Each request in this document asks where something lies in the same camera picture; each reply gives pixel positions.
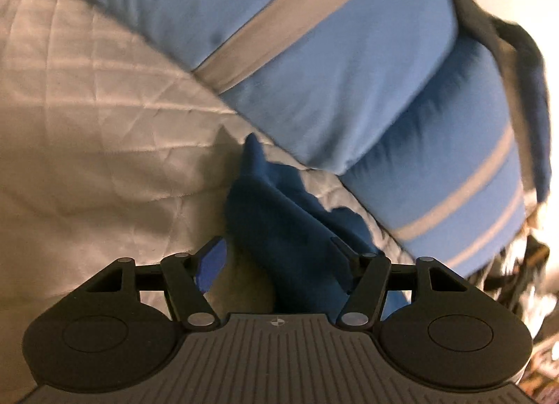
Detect dark blue printed t-shirt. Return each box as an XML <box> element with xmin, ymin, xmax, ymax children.
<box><xmin>195</xmin><ymin>132</ymin><xmax>411</xmax><ymax>321</ymax></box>

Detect dark garment behind pillows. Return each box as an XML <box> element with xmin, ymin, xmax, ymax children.
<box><xmin>453</xmin><ymin>0</ymin><xmax>551</xmax><ymax>204</ymax></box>

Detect grey quilted bed cover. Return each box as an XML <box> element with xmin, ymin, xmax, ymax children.
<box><xmin>0</xmin><ymin>0</ymin><xmax>416</xmax><ymax>404</ymax></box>

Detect blue pillow with grey stripes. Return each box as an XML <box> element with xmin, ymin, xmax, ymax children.
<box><xmin>93</xmin><ymin>0</ymin><xmax>458</xmax><ymax>174</ymax></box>

